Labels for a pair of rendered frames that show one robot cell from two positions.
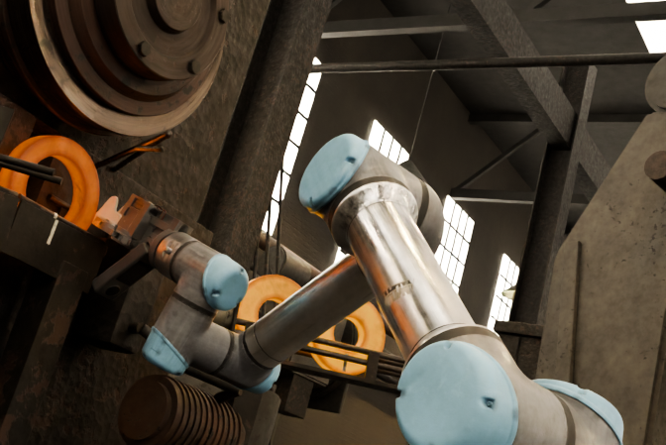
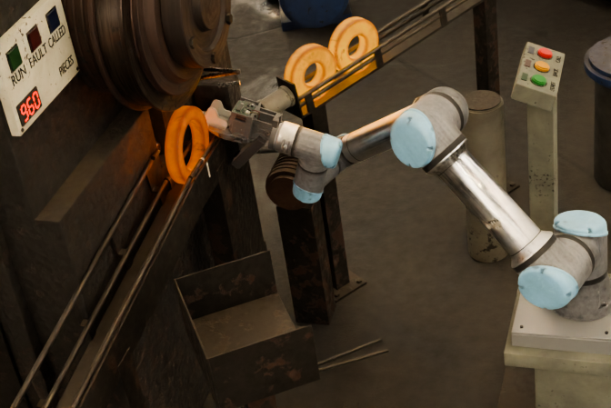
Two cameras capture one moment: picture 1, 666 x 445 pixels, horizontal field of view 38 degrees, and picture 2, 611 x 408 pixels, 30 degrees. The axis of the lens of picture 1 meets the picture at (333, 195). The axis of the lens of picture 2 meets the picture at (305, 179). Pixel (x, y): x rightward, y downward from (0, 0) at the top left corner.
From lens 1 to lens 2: 204 cm
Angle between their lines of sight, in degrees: 53
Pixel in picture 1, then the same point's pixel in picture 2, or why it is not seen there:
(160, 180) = not seen: hidden behind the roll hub
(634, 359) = not seen: outside the picture
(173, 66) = (223, 36)
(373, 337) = (370, 37)
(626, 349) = not seen: outside the picture
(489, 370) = (565, 282)
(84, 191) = (199, 124)
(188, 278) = (311, 163)
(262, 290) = (301, 68)
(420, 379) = (530, 283)
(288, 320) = (375, 150)
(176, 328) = (315, 185)
